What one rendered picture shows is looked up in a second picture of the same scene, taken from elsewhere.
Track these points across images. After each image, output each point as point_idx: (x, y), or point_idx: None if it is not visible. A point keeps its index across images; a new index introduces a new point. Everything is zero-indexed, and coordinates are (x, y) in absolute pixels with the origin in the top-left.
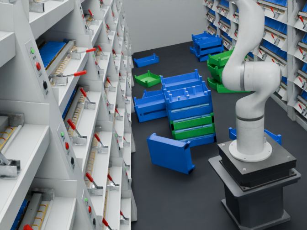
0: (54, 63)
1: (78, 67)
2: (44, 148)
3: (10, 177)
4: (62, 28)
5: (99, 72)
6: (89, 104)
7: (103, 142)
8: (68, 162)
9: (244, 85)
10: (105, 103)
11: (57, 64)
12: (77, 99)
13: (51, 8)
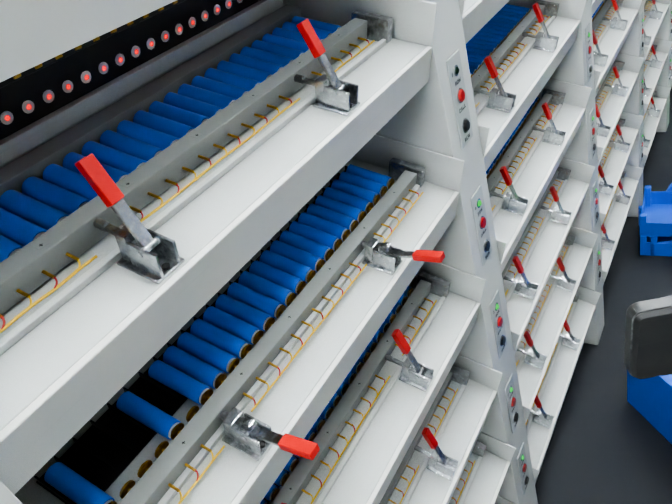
0: (279, 324)
1: (362, 326)
2: None
3: None
4: (392, 128)
5: (489, 245)
6: (412, 374)
7: (457, 428)
8: None
9: None
10: (493, 323)
11: (287, 331)
12: (389, 342)
13: (241, 215)
